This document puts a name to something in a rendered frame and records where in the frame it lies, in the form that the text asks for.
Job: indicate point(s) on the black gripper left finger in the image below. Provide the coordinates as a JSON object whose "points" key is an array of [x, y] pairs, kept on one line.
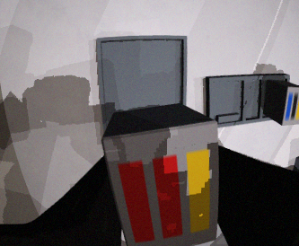
{"points": [[85, 216]]}

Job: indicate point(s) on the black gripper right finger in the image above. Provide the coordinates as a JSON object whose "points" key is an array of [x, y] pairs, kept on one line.
{"points": [[258, 203]]}

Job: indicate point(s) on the dark grey rectangular tray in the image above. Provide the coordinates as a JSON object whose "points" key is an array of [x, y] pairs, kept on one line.
{"points": [[139, 71]]}

